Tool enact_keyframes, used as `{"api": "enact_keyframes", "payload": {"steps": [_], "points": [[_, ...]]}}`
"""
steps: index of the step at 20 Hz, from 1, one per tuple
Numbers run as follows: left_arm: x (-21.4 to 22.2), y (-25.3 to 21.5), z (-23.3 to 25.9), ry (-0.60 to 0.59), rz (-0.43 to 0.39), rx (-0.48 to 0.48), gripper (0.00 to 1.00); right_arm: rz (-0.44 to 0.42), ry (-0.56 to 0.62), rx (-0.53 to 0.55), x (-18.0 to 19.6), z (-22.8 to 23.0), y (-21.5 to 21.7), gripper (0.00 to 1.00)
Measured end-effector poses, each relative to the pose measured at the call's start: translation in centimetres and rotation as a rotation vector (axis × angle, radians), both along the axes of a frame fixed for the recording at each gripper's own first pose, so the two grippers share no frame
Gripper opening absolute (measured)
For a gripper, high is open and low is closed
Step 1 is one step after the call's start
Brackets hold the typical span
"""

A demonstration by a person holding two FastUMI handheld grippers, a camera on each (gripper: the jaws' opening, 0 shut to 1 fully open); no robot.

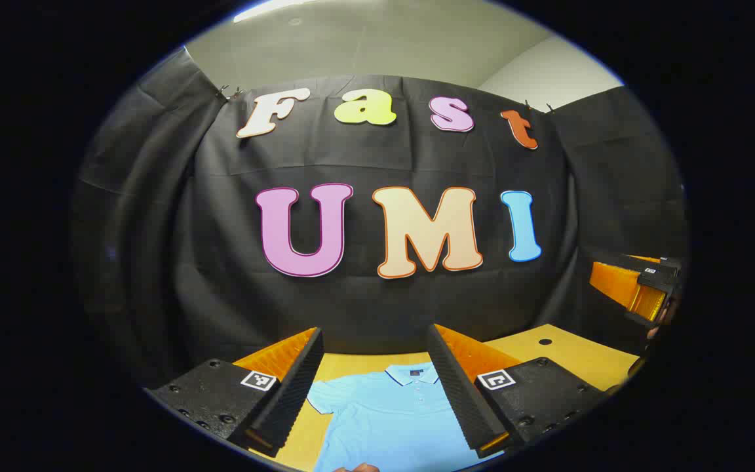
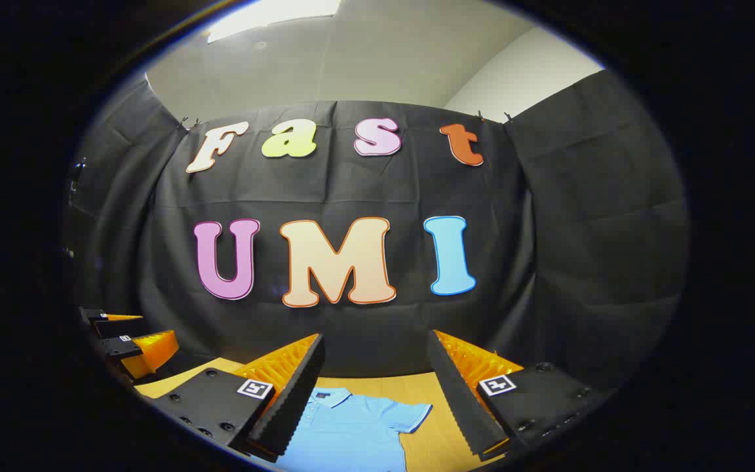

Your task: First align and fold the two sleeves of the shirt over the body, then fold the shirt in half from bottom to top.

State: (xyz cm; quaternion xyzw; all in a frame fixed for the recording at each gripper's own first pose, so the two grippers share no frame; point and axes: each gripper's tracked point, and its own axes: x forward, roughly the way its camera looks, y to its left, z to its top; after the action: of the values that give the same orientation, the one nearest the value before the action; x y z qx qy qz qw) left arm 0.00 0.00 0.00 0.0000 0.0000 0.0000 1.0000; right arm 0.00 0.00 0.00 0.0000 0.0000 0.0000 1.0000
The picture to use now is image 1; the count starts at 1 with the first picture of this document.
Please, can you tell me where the light blue T-shirt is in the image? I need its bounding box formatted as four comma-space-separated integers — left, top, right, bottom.
305, 363, 504, 472

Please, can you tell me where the black backdrop cloth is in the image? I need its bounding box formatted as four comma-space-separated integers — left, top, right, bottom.
71, 46, 689, 394

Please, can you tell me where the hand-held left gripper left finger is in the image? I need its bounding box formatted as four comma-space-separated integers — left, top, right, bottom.
144, 326, 326, 458

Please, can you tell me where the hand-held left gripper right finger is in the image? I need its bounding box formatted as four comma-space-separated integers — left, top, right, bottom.
425, 323, 609, 460

